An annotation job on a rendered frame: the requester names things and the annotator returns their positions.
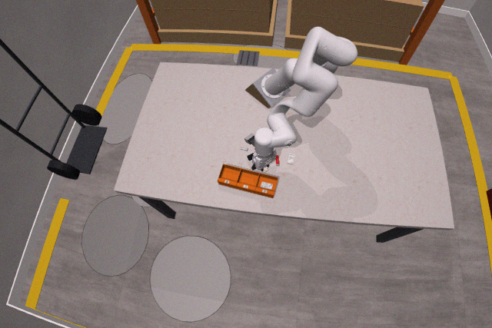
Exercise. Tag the orange rack of bins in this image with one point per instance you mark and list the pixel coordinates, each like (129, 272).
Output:
(246, 180)

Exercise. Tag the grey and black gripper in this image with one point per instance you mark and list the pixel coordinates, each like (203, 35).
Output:
(260, 163)

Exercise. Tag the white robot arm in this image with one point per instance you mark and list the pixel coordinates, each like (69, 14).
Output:
(331, 51)

